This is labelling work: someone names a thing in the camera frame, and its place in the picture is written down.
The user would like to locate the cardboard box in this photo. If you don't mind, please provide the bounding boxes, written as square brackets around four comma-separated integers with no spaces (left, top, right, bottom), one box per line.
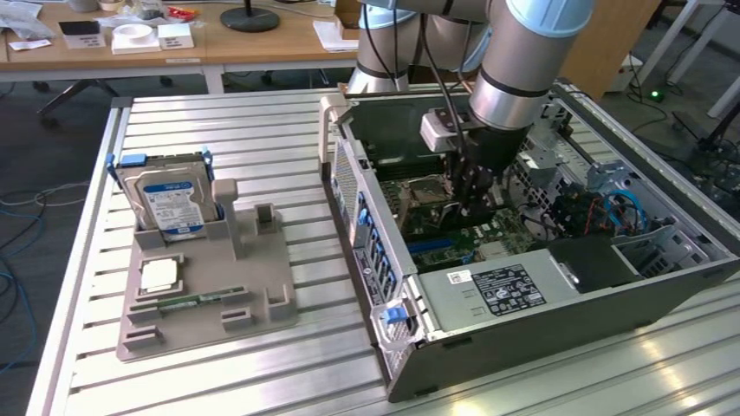
[335,0,363,32]

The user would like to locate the blue expansion slot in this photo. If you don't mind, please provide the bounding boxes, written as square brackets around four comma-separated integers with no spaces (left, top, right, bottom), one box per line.
[407,239,454,257]

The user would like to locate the CPU socket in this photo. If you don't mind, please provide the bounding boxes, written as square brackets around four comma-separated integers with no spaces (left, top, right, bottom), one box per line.
[406,175,459,208]

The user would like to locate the white paper stack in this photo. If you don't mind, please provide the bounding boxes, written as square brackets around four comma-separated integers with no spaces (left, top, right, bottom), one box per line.
[311,19,362,54]

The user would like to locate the small white box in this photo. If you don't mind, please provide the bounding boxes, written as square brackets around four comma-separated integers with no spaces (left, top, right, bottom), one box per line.
[157,23,195,50]

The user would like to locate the flat white box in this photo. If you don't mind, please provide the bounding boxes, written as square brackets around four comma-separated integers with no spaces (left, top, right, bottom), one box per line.
[110,36,163,56]

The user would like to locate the grey open PC case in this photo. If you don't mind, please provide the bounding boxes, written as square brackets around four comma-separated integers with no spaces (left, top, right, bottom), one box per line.
[318,81,740,405]

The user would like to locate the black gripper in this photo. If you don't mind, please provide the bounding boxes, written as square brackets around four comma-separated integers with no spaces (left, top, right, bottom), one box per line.
[449,124,533,196]

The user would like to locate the white table frame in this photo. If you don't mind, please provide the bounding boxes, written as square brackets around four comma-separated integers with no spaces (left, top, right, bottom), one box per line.
[629,0,740,119]

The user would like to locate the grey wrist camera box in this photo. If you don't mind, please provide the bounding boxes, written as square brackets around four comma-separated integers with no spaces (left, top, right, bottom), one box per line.
[419,110,474,153]

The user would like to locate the wooden desk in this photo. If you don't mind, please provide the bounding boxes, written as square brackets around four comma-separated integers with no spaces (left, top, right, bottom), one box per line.
[0,0,371,94]

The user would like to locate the blue floor cable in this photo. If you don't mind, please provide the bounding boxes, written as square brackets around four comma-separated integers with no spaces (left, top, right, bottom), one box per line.
[0,203,46,374]

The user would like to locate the black round lamp base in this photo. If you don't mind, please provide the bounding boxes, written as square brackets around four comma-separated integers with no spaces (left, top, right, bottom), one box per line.
[219,0,283,33]

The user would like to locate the office chair base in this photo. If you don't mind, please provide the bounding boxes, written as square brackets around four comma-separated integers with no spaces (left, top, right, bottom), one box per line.
[33,73,175,127]

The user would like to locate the green motherboard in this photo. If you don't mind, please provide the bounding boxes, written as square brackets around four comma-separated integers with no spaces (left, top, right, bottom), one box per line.
[375,172,553,275]

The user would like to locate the green RAM stick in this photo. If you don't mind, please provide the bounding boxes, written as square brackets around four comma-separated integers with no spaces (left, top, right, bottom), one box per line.
[130,289,249,314]

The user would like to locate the grey power supply unit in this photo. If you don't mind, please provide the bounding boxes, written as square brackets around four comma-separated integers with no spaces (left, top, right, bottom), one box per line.
[415,249,581,342]

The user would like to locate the blue disk wire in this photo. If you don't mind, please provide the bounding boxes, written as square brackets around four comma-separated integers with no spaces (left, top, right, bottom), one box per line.
[603,189,650,238]

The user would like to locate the grey plastic parts rack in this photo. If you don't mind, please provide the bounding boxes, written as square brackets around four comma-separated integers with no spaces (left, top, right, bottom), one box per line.
[118,176,301,363]

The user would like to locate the white tape roll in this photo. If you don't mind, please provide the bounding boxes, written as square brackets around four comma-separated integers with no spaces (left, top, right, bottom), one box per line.
[114,23,154,44]

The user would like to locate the silver CPU chip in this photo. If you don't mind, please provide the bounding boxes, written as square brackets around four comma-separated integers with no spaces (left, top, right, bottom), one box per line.
[141,258,183,293]

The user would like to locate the hard disk with blue carrier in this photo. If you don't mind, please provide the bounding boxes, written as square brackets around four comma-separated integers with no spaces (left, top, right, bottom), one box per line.
[107,149,226,244]

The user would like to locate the clear plastic bag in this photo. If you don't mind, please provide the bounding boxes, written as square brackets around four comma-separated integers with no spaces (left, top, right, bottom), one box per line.
[0,2,43,41]

